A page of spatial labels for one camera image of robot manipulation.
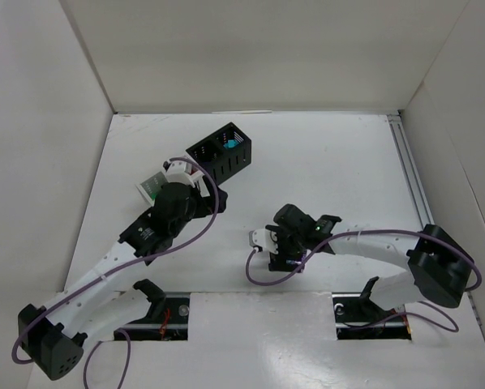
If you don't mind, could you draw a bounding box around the teal rounded lego brick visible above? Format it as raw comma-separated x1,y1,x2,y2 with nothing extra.
223,139,239,149

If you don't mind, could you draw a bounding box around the purple lego brick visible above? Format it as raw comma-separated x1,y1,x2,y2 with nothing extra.
292,250,307,273

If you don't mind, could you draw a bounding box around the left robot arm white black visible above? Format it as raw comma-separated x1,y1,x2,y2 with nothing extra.
11,182,228,381

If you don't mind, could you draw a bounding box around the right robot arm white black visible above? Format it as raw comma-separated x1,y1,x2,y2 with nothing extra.
264,204,474,310

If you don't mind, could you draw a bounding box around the white slotted double container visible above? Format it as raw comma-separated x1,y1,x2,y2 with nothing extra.
136,165,208,206

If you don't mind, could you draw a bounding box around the black slotted double container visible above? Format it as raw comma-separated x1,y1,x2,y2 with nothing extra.
186,122,251,186

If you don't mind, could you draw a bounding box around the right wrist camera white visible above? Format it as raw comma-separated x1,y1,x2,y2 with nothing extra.
249,229,278,254

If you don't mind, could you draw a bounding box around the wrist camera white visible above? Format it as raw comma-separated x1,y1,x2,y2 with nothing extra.
163,160,203,186
249,229,278,254

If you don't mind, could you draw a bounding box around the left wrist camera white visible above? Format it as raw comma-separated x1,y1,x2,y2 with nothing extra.
163,160,203,186

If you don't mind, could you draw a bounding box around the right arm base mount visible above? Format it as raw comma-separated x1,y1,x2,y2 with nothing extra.
332,276,412,340

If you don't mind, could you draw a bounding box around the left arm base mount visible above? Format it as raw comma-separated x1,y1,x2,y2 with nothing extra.
122,293,191,341

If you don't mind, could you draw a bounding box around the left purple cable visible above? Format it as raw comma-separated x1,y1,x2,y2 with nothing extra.
11,156,220,389

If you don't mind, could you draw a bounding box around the purple cable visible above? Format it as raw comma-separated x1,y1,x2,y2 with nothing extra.
11,156,220,389
245,229,483,334

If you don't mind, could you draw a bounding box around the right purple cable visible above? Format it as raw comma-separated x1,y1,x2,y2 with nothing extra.
245,229,483,334

